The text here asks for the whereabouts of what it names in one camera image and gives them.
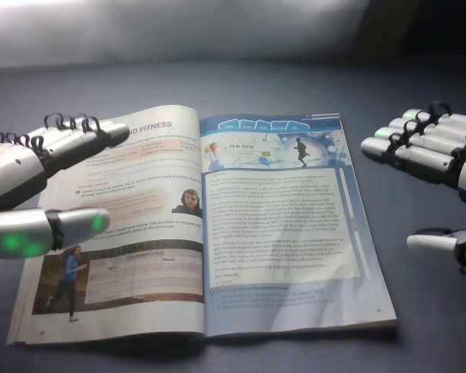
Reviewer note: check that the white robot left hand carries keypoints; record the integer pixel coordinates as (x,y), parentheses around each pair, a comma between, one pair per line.
(11,163)

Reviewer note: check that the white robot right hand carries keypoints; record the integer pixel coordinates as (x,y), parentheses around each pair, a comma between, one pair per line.
(423,145)

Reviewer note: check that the grey table cloth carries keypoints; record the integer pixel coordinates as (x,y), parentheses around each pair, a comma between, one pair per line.
(233,85)

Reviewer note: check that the English textbook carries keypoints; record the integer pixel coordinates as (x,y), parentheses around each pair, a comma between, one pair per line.
(256,217)

